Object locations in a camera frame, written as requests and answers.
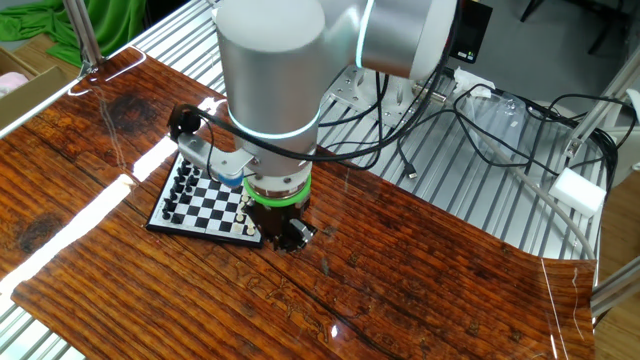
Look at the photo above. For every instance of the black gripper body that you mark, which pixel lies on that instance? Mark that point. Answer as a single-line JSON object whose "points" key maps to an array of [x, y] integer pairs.
{"points": [[277, 220]]}

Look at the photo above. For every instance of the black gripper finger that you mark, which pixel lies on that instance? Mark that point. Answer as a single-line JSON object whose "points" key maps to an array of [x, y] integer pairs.
{"points": [[301, 232], [275, 242]]}

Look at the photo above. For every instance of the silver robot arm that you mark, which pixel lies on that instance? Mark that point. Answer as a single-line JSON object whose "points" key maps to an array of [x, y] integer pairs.
{"points": [[270, 75]]}

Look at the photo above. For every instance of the magnetic chessboard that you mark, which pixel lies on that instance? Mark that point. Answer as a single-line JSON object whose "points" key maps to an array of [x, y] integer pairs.
{"points": [[215, 205]]}

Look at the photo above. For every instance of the wood grain table mat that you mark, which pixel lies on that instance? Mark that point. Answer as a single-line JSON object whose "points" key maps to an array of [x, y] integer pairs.
{"points": [[400, 275]]}

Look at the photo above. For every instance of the metal cylinder connector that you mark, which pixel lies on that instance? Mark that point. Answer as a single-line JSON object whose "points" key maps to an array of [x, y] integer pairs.
{"points": [[429, 93]]}

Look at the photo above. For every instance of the white crumpled paper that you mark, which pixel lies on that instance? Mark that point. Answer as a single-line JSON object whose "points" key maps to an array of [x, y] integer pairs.
{"points": [[467, 81]]}

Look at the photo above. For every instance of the clear plastic bag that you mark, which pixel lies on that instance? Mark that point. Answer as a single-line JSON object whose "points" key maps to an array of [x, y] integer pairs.
{"points": [[500, 115]]}

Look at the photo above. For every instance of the green cloth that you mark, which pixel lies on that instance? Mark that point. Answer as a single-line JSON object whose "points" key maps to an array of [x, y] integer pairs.
{"points": [[120, 25]]}

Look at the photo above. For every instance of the black red LED display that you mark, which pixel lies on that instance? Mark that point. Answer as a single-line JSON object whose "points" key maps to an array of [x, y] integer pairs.
{"points": [[475, 35]]}

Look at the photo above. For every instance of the cardboard box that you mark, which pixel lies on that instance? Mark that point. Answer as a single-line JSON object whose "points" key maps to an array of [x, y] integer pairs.
{"points": [[30, 97]]}

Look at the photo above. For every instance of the white foam block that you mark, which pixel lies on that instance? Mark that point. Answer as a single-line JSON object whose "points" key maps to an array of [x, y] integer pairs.
{"points": [[577, 192]]}

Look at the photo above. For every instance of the pink cloth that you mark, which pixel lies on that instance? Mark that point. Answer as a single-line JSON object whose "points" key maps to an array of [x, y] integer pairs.
{"points": [[11, 83]]}

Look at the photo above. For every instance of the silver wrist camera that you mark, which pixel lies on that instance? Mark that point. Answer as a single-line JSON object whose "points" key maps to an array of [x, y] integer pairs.
{"points": [[200, 150]]}

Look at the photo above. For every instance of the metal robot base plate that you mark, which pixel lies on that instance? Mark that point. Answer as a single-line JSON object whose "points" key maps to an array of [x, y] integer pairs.
{"points": [[350, 97]]}

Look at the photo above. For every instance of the aluminium frame post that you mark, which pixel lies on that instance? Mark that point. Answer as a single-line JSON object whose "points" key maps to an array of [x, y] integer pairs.
{"points": [[617, 287], [595, 112], [82, 30]]}

